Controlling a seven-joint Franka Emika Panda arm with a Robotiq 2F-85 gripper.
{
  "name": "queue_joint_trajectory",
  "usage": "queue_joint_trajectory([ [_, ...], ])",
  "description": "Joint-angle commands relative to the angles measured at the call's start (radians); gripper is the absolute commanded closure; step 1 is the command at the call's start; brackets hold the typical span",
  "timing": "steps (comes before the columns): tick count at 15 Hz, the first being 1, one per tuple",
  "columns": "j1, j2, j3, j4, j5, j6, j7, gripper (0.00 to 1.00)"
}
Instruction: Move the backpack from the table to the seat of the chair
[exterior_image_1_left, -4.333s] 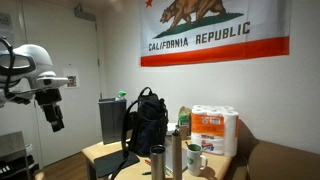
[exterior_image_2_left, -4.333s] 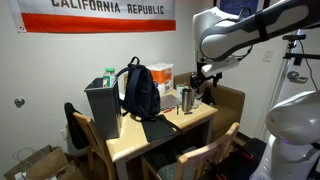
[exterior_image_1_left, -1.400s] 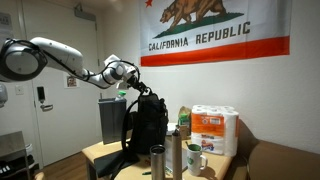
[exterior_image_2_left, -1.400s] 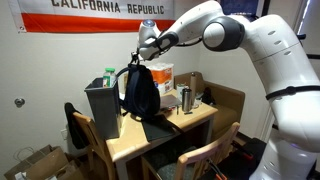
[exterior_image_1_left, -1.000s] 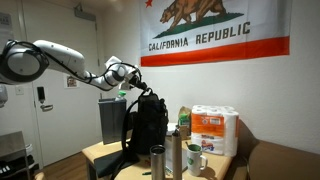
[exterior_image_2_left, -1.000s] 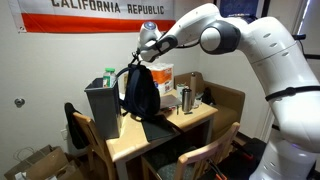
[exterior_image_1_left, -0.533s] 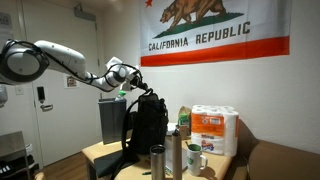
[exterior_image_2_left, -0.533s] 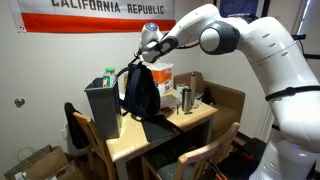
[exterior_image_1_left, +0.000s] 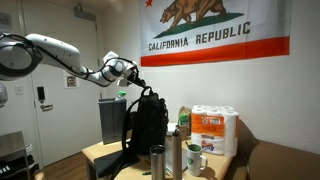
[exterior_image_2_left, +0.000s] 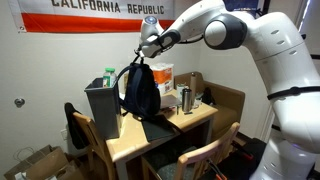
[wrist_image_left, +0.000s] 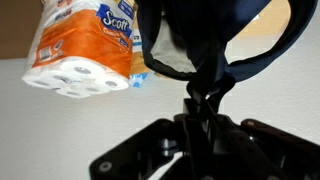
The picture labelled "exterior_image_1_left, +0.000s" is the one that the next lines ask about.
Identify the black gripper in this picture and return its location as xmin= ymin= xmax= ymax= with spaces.
xmin=124 ymin=66 xmax=148 ymax=90

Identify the black backpack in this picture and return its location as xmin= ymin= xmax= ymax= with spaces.
xmin=109 ymin=86 xmax=170 ymax=180

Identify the green capped plastic bottle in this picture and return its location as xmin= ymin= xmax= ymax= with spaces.
xmin=114 ymin=90 xmax=128 ymax=102

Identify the grey rectangular bin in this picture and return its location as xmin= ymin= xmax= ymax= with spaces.
xmin=97 ymin=97 xmax=128 ymax=146

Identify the small portrait photo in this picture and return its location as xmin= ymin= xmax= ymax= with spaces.
xmin=63 ymin=70 xmax=81 ymax=90

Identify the white door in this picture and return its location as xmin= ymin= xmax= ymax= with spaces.
xmin=20 ymin=0 xmax=103 ymax=168

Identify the steel tumbler cup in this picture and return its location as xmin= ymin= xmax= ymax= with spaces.
xmin=149 ymin=144 xmax=167 ymax=180

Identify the grey laptop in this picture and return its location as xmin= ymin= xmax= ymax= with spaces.
xmin=164 ymin=143 xmax=188 ymax=175

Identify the tall slim steel bottle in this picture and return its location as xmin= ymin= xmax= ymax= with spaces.
xmin=171 ymin=129 xmax=184 ymax=180

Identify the dark tablet cover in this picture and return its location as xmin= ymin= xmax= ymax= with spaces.
xmin=93 ymin=150 xmax=141 ymax=179

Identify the paper towel roll pack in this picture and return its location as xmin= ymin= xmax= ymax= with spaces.
xmin=190 ymin=104 xmax=240 ymax=158

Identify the grey door closer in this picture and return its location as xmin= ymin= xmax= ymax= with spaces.
xmin=73 ymin=3 xmax=98 ymax=23

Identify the California Republic flag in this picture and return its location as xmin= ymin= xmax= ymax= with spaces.
xmin=139 ymin=0 xmax=293 ymax=68

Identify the white mug green logo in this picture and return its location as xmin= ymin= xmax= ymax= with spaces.
xmin=186 ymin=143 xmax=209 ymax=177

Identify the grey metal cabinet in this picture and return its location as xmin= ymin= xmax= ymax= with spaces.
xmin=0 ymin=130 xmax=42 ymax=180

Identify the brown couch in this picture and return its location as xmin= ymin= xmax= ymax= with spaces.
xmin=223 ymin=119 xmax=320 ymax=180

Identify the black door handle lock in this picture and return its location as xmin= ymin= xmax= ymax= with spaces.
xmin=36 ymin=86 xmax=54 ymax=113

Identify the white light switch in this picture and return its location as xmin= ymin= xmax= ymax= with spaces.
xmin=14 ymin=84 xmax=25 ymax=96

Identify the white wall dispenser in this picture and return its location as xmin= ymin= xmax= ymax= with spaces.
xmin=0 ymin=82 xmax=9 ymax=109

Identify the grey wall sign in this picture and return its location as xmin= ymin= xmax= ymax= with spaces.
xmin=0 ymin=12 xmax=14 ymax=34

